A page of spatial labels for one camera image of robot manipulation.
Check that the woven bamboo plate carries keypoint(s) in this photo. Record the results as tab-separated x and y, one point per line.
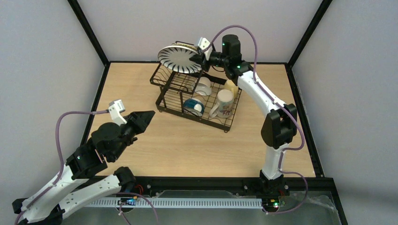
186	45

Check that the beige mug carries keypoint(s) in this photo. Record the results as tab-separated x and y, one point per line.
223	104

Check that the teal patterned white bowl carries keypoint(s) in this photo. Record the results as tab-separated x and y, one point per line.
194	106

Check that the yellow mug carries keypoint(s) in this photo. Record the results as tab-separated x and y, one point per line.
229	85

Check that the black wire dish rack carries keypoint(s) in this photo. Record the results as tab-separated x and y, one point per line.
177	88

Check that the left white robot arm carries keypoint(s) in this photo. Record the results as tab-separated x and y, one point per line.
68	190

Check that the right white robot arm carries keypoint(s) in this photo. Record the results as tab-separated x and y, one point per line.
280	124

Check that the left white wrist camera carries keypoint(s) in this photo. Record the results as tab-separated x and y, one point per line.
115	109

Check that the plain white bowl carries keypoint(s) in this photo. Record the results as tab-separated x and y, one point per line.
203	87

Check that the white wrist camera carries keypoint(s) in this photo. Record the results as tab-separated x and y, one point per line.
204	47
115	109

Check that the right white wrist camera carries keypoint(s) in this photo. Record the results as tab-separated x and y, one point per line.
204	47

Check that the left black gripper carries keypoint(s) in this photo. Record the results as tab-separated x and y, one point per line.
131	123

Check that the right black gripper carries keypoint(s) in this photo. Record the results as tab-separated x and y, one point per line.
201	58

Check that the white slotted cable duct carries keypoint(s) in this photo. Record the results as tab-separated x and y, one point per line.
178	203

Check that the blue striped white plate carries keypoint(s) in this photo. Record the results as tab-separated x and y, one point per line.
176	58

